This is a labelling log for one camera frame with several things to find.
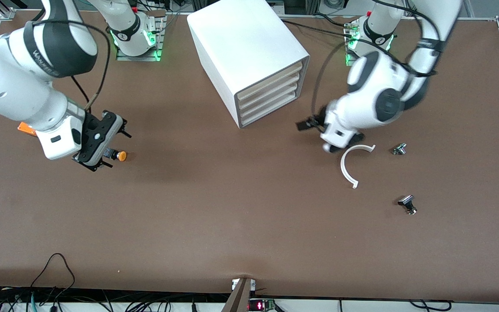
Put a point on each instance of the orange box with hole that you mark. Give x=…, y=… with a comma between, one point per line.
x=25, y=128

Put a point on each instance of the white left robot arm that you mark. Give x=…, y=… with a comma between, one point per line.
x=383, y=99

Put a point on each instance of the silver metal fitting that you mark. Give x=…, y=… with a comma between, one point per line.
x=399, y=149

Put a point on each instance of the circuit board with red display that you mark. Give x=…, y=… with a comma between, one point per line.
x=260, y=305

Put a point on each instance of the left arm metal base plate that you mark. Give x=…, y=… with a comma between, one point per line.
x=350, y=63

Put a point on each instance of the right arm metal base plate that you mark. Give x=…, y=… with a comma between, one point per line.
x=137, y=58

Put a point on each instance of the orange push button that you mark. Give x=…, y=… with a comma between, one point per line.
x=121, y=156

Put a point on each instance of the black push button switch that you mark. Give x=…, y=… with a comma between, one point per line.
x=405, y=200

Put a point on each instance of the white mount bracket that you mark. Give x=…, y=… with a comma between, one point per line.
x=254, y=284

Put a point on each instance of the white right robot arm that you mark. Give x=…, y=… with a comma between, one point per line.
x=15, y=86

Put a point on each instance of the grey camera mount bar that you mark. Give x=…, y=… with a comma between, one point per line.
x=238, y=299

